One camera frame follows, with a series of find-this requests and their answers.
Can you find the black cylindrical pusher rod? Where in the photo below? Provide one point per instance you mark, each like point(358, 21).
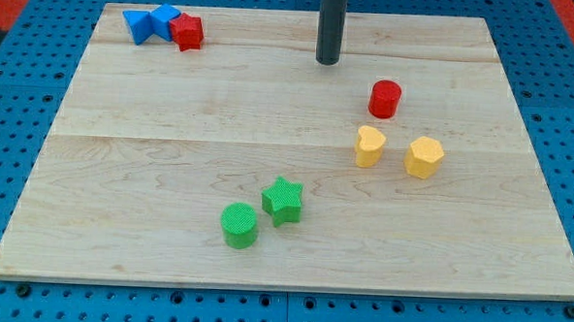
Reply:
point(330, 31)

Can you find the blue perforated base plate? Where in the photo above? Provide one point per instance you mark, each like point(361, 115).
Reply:
point(41, 42)

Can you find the green star block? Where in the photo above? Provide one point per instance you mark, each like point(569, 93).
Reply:
point(283, 201)

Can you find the blue cube block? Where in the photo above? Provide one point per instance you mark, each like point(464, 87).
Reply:
point(160, 20)

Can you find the green cylinder block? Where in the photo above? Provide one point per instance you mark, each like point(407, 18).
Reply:
point(239, 225)

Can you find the yellow hexagon block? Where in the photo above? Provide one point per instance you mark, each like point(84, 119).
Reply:
point(423, 157)

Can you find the light wooden board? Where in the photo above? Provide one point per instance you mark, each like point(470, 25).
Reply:
point(151, 143)

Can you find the yellow heart block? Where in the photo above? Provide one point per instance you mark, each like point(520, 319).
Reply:
point(369, 146)

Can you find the blue triangle block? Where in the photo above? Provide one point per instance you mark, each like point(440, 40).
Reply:
point(139, 25)

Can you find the red star block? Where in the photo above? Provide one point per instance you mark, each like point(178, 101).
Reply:
point(187, 31)

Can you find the red cylinder block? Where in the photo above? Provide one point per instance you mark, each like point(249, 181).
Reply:
point(384, 99)

